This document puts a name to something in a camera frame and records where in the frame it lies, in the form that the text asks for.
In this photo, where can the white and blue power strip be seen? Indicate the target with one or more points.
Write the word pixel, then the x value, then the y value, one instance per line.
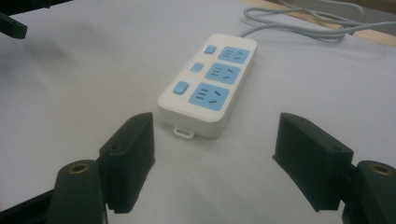
pixel 204 90

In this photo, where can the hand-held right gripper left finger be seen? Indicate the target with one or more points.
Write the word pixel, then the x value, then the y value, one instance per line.
pixel 129 161

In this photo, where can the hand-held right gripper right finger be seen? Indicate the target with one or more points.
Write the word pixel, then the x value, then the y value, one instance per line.
pixel 311 161

